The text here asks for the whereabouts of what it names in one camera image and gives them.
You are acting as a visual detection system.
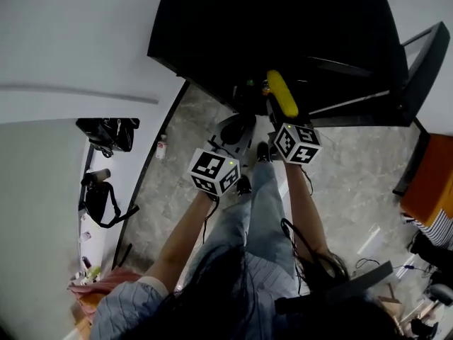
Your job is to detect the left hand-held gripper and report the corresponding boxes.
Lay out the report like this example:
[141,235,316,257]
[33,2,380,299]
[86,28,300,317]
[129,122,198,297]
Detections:
[187,113,258,197]

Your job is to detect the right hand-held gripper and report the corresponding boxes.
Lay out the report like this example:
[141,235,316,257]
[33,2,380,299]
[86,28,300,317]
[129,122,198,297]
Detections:
[265,90,324,165]

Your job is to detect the yellow corn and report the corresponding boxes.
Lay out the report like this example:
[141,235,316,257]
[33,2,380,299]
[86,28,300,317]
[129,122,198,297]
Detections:
[266,69,299,120]

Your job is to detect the black fridge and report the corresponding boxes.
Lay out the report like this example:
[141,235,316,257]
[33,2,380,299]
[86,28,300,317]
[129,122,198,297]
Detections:
[147,0,451,128]

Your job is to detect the person's left forearm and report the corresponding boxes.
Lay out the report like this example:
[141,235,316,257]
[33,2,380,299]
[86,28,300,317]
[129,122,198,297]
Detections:
[144,188,221,292]

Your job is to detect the person's right forearm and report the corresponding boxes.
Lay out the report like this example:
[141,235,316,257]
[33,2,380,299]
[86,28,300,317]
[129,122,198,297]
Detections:
[284,161,336,264]

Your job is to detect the person's black shoe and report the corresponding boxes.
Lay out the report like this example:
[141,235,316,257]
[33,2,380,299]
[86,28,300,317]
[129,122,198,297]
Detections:
[236,174,253,197]
[256,141,273,164]

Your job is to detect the small white bottle red label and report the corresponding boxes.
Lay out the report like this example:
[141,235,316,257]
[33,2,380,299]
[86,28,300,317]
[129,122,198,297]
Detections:
[155,134,168,161]

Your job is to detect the person's light blue jeans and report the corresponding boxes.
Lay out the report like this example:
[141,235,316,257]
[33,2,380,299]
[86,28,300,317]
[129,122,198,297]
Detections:
[189,160,299,297]

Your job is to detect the green bottle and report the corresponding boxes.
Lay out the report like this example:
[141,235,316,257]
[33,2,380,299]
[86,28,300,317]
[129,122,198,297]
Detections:
[80,265,103,285]

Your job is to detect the pink striped cloth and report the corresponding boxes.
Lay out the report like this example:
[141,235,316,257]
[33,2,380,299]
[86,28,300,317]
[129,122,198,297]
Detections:
[67,268,143,320]

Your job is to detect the person's striped blue shirt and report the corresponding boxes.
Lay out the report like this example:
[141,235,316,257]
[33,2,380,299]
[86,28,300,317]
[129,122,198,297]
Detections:
[90,251,302,340]

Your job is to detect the orange cabinet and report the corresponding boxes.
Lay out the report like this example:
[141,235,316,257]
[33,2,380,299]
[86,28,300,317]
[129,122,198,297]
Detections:
[398,132,453,228]

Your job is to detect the black white striped cloth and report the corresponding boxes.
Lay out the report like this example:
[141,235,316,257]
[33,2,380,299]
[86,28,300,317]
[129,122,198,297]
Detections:
[400,209,453,251]

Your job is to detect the black camera bag with strap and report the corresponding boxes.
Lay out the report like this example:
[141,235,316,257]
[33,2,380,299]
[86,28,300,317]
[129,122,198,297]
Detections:
[79,168,140,230]

